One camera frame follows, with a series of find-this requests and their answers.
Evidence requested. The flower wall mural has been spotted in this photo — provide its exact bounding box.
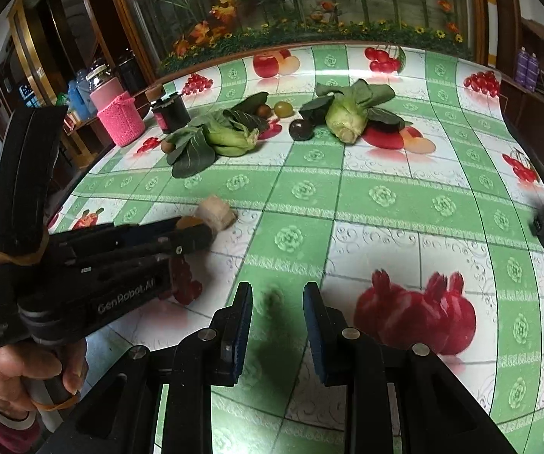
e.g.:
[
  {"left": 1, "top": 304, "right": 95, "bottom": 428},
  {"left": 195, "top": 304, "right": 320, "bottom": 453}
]
[{"left": 111, "top": 0, "right": 485, "bottom": 74}]

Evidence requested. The green fruit-print tablecloth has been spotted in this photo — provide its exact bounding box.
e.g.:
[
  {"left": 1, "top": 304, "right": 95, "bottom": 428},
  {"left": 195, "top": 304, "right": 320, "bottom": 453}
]
[{"left": 47, "top": 42, "right": 544, "bottom": 454}]

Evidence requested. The green bok choy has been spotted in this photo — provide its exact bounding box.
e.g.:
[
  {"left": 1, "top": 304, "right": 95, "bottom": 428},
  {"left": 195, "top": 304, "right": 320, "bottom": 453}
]
[
  {"left": 165, "top": 92, "right": 270, "bottom": 179},
  {"left": 299, "top": 78, "right": 407, "bottom": 145}
]

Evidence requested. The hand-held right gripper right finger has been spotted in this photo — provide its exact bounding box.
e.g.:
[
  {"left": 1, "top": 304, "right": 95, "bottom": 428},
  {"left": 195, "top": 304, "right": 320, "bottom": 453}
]
[{"left": 302, "top": 282, "right": 518, "bottom": 454}]

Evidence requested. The person's left hand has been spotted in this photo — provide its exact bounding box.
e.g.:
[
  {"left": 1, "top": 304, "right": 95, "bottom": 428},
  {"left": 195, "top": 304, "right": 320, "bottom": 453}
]
[{"left": 0, "top": 339, "right": 89, "bottom": 421}]

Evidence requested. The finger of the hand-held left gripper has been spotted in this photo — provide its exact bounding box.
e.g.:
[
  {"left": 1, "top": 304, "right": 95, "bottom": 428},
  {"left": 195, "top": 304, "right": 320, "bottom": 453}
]
[
  {"left": 64, "top": 226, "right": 216, "bottom": 281},
  {"left": 50, "top": 220, "right": 178, "bottom": 256}
]

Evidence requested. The dark purple round fruit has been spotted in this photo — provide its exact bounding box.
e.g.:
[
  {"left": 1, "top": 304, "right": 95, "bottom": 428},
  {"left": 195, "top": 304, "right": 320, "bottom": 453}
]
[{"left": 288, "top": 118, "right": 316, "bottom": 141}]

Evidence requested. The pink knit-sleeved bottle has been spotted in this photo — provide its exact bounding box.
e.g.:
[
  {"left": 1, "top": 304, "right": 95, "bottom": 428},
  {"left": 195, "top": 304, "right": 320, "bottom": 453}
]
[{"left": 85, "top": 59, "right": 146, "bottom": 147}]

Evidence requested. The low wooden cabinet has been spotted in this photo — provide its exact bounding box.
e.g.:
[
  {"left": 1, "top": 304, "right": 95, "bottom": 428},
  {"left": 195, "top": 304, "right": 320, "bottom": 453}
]
[{"left": 499, "top": 73, "right": 544, "bottom": 166}]

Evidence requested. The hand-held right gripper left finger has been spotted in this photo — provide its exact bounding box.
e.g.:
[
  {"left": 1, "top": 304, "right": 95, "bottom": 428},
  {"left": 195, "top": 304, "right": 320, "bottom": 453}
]
[{"left": 36, "top": 282, "right": 254, "bottom": 454}]

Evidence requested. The blue plastic jug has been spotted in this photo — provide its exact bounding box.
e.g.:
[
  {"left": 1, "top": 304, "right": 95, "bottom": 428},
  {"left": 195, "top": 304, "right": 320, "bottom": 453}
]
[{"left": 66, "top": 80, "right": 90, "bottom": 121}]

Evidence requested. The beige food chunk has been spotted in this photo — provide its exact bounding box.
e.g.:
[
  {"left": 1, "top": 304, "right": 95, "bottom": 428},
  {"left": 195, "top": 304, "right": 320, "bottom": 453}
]
[{"left": 197, "top": 194, "right": 239, "bottom": 233}]

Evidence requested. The black cup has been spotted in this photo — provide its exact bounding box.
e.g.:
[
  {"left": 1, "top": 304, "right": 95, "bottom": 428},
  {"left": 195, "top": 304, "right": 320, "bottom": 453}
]
[{"left": 151, "top": 93, "right": 191, "bottom": 134}]

